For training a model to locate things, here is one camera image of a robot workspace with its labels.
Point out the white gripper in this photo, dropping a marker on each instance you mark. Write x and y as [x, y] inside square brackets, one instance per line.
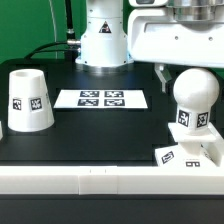
[181, 32]

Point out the white lamp bulb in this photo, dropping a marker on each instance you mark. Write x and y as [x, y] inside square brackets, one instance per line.
[195, 92]

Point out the white front fence rail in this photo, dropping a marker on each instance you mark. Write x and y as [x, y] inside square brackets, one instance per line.
[76, 180]

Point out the white lamp shade cone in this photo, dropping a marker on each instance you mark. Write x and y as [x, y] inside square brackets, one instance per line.
[29, 107]

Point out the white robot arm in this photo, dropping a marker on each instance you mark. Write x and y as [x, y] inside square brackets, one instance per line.
[104, 45]

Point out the white lamp base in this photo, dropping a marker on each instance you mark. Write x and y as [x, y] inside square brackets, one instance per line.
[188, 151]

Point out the white marker tag sheet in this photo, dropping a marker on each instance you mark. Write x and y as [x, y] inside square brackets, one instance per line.
[101, 99]

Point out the white left fence rail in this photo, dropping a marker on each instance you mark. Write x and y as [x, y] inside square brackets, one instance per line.
[1, 131]

